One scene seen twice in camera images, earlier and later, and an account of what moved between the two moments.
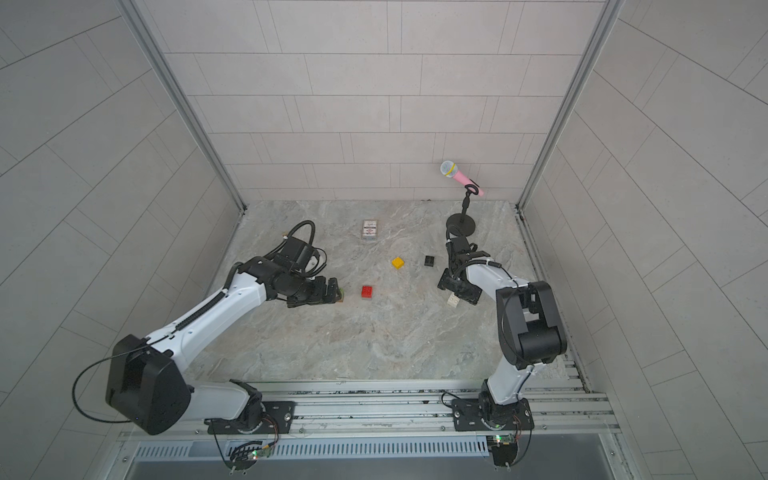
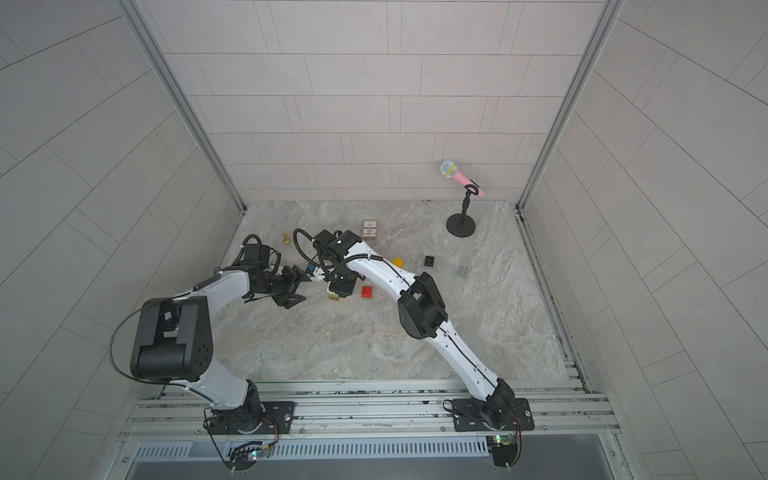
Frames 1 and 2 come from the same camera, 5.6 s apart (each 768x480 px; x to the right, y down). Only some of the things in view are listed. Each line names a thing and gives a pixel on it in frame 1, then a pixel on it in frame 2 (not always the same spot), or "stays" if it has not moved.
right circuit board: x=504 y=450 stays
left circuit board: x=246 y=454 stays
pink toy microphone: x=450 y=169 stays
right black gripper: x=447 y=280 → x=346 y=288
